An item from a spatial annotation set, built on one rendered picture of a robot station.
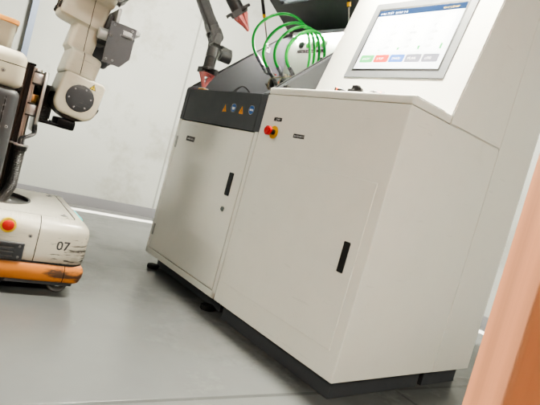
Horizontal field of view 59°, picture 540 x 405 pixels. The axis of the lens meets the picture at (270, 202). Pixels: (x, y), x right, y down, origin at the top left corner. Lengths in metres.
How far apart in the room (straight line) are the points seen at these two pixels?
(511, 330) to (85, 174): 3.83
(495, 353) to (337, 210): 1.28
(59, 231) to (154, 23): 2.58
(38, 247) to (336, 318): 1.06
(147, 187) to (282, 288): 2.60
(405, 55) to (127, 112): 2.61
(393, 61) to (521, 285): 1.69
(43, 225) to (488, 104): 1.61
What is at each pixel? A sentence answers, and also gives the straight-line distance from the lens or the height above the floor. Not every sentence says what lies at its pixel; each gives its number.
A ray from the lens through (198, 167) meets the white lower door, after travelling 2.30.
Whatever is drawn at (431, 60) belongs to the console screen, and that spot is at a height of 1.18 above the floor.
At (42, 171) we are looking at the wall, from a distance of 3.97.
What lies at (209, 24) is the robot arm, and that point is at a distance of 2.51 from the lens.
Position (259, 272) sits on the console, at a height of 0.27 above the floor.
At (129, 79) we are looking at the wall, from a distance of 4.05.
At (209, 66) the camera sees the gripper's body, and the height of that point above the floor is 1.07.
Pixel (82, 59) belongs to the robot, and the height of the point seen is 0.87.
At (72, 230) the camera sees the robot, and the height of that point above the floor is 0.25.
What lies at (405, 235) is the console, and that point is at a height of 0.56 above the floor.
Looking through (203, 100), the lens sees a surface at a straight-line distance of 2.41.
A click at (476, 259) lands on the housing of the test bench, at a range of 2.03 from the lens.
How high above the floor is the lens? 0.65
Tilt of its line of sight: 4 degrees down
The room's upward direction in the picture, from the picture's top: 15 degrees clockwise
